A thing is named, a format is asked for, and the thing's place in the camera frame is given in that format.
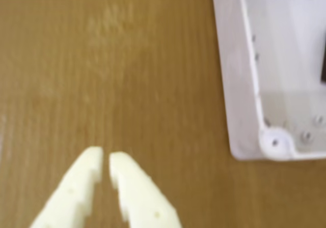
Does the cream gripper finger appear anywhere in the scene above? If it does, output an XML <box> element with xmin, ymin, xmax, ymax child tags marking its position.
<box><xmin>108</xmin><ymin>151</ymin><xmax>183</xmax><ymax>228</ymax></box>
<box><xmin>29</xmin><ymin>146</ymin><xmax>104</xmax><ymax>228</ymax></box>

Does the black rectangular block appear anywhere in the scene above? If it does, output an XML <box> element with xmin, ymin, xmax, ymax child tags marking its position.
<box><xmin>319</xmin><ymin>30</ymin><xmax>326</xmax><ymax>85</ymax></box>

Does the white plastic box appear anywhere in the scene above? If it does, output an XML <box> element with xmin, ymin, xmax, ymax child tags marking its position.
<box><xmin>210</xmin><ymin>0</ymin><xmax>326</xmax><ymax>162</ymax></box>

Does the brown cardboard sheet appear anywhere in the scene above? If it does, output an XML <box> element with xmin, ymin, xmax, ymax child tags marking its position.
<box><xmin>0</xmin><ymin>0</ymin><xmax>326</xmax><ymax>228</ymax></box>

